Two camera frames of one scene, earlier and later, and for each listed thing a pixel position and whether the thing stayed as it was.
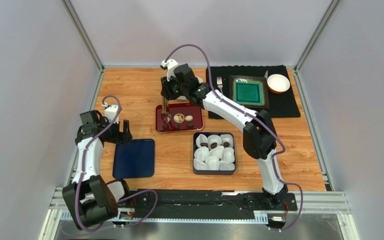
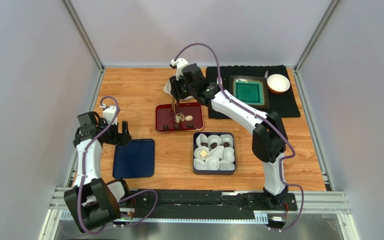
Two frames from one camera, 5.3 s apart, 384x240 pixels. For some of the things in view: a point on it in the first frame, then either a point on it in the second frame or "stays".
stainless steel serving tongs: [166, 116] to [173, 111]
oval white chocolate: [189, 118] stays
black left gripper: [120, 137] stays
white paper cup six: [200, 165] stays
